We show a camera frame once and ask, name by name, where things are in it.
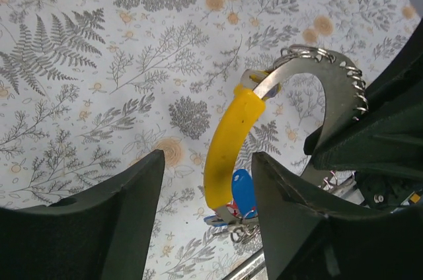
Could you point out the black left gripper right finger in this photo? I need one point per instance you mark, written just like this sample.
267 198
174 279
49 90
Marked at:
308 233

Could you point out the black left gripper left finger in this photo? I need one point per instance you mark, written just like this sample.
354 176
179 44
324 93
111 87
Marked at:
100 233

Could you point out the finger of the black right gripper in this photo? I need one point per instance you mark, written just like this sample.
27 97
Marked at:
398 90
388 141

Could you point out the metal keyring hoop yellow handle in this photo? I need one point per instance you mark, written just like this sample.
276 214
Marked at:
345 102

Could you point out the blue key tag on ring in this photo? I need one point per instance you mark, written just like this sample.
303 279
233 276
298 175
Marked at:
242 188

